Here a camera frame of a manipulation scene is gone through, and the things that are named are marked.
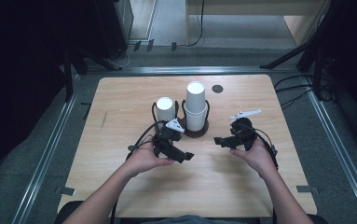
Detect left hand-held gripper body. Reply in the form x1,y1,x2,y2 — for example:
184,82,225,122
152,119,185,158

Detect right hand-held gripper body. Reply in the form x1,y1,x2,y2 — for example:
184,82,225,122
227,108,263,152

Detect dark wooden cup holder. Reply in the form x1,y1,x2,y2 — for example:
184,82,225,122
151,98,211,139

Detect tall stack of white cups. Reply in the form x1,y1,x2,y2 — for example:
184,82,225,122
184,80,209,133

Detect person's right hand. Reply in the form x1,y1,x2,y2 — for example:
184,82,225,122
230,138,279,180

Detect person's left hand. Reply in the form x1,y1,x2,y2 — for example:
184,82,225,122
126,134,174,179

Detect person's blue grey clothing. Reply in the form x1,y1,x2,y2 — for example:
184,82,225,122
140,214,247,224

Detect grey tape strip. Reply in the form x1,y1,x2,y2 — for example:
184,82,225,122
54,185,76,197
295,185,320,195

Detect black tripod stand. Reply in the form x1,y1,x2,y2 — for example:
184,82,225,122
259,0,342,101

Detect black metal stand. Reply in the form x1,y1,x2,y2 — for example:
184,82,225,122
62,46,124,103

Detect black cabinet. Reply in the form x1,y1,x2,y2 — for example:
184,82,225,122
92,0,135,61

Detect light wooden desk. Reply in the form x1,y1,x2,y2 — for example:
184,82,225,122
185,0,334,48

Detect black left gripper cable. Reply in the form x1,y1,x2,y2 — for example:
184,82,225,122
125,120,168,161

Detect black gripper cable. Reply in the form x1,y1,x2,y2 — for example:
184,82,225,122
253,126,281,172
125,120,168,161

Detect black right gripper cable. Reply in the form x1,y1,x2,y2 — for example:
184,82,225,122
253,126,281,172

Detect black floor cables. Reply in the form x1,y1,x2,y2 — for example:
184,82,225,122
273,72,334,110

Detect white floor cable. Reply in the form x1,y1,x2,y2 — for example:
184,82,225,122
110,46,137,70

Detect metal floor rail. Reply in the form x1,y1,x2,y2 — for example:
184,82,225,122
302,76,357,223
10,74,80,224

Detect black hanging cable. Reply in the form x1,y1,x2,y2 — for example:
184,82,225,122
187,0,206,49

